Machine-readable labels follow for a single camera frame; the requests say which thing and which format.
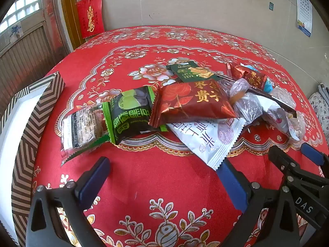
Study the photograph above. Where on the red couplet strip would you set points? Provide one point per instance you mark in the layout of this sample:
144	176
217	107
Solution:
52	15

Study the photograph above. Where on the red paper wall poster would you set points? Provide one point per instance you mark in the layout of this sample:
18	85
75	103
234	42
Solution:
90	15

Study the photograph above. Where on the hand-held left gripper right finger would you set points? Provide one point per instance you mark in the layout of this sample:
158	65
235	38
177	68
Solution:
232	181

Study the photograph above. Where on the red gold-print snack packet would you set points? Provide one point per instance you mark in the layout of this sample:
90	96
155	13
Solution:
250	78
190	103

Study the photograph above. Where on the clear plastic snack packet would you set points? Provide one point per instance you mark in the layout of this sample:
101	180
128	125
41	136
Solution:
298	126

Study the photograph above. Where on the wall calendar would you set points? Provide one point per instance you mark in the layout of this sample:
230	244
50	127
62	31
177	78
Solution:
304	12

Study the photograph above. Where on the blue flower sticker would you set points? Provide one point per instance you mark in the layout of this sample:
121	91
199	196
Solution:
15	32

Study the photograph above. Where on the dark green snack packet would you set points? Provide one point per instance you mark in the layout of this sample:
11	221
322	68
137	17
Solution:
190	73

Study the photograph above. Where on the striped cardboard box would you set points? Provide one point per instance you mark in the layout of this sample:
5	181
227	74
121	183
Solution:
24	144

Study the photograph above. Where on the white pink-print snack packet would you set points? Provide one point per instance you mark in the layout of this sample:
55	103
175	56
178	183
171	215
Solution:
277	117

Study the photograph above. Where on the glass block window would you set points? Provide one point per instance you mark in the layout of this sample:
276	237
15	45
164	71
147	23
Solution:
23	5

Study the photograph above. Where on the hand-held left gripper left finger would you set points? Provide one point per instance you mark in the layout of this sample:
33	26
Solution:
95	178

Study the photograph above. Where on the clear twist-wrapped candy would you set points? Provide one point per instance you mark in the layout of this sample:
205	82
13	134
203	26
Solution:
244	100

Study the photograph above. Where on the wooden door frame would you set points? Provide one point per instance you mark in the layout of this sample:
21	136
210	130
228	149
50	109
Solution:
70	12

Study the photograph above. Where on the green black snack packet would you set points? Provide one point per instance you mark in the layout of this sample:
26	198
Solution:
131	113

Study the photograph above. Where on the small teal wall sticker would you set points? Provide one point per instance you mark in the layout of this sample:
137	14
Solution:
271	6

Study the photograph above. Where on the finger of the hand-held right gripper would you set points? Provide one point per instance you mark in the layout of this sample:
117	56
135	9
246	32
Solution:
279	157
312	154

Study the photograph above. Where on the floral cushion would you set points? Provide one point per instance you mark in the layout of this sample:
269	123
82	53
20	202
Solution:
318	108

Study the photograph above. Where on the clear brown snack packet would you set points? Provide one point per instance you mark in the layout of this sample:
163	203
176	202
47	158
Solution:
82	127

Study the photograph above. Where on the white purple-print snack packet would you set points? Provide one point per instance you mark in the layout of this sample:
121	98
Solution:
205	139

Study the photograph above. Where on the brown metal door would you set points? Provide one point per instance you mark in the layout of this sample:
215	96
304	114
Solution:
23	56

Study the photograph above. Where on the red floral tablecloth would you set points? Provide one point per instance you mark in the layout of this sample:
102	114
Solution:
154	175

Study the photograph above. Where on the dark brown stick packet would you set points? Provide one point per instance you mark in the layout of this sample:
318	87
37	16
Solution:
277	99

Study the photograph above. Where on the blue white snack packet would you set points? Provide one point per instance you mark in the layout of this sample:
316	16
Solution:
269	86

